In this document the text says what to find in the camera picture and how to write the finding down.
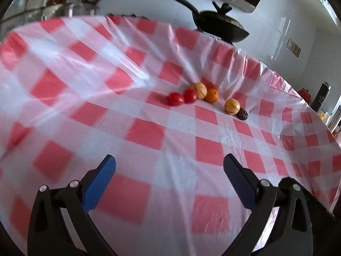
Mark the orange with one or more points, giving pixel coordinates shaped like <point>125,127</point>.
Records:
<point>212,96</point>

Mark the black pan lid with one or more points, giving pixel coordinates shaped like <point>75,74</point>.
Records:
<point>223,20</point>

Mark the dark purple passion fruit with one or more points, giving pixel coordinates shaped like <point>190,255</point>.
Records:
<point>243,114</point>

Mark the red white checkered tablecloth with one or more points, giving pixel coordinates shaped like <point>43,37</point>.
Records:
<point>133,128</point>

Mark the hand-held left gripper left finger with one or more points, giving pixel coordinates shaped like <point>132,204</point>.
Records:
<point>100,181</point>

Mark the black bottle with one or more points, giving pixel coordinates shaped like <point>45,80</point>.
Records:
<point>321,98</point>

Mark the red pot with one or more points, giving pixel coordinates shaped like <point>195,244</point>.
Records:
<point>303,94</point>

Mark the grey container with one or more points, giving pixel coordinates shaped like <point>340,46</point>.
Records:
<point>336,117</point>

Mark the wall socket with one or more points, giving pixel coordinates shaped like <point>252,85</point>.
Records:
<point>293,47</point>

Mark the red tomato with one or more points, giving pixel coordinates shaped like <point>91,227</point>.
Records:
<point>175,99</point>
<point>190,96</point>

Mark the yellow passion fruit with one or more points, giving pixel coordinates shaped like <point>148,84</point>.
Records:
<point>231,106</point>
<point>200,90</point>

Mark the black frying pan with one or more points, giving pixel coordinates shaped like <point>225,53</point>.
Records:
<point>229,34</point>

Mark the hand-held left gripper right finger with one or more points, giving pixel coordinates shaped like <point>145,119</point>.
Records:
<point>238,181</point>

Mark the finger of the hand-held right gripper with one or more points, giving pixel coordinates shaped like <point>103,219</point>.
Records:
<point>319,213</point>

